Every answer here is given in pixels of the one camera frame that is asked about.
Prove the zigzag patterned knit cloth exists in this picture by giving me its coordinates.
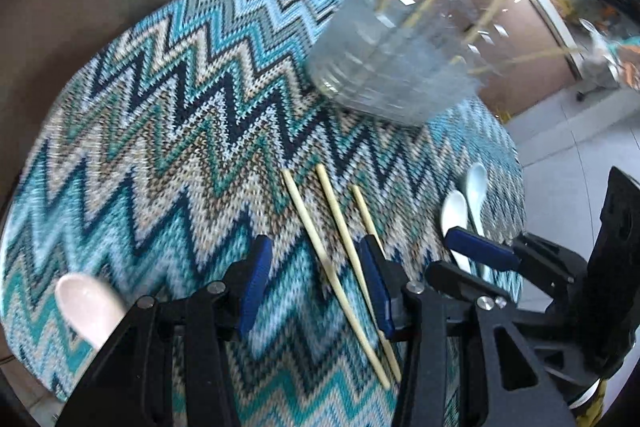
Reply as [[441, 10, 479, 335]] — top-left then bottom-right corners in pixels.
[[0, 0, 526, 427]]

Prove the white plastic bag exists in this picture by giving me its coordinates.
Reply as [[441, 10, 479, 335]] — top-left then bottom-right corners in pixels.
[[580, 19, 626, 88]]

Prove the white ceramic spoon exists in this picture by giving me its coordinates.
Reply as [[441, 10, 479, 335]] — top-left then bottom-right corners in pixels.
[[441, 191, 473, 275]]

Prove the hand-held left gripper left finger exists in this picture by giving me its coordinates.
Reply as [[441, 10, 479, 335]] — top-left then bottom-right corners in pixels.
[[54, 234, 274, 427]]

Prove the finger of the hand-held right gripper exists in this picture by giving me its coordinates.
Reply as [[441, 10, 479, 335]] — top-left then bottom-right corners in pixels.
[[444, 227, 588, 288], [425, 261, 508, 310]]

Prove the light blue ceramic spoon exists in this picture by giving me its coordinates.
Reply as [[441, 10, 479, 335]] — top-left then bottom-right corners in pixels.
[[462, 163, 493, 280]]

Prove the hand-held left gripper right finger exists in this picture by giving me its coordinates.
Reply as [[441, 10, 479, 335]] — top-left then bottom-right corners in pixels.
[[358, 234, 576, 427]]

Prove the clear utensil holder wire rack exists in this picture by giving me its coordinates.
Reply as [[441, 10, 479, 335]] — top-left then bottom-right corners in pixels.
[[306, 0, 506, 128]]

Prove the patterned hanging cloth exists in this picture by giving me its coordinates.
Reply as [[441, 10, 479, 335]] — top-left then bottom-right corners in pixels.
[[607, 34, 640, 92]]

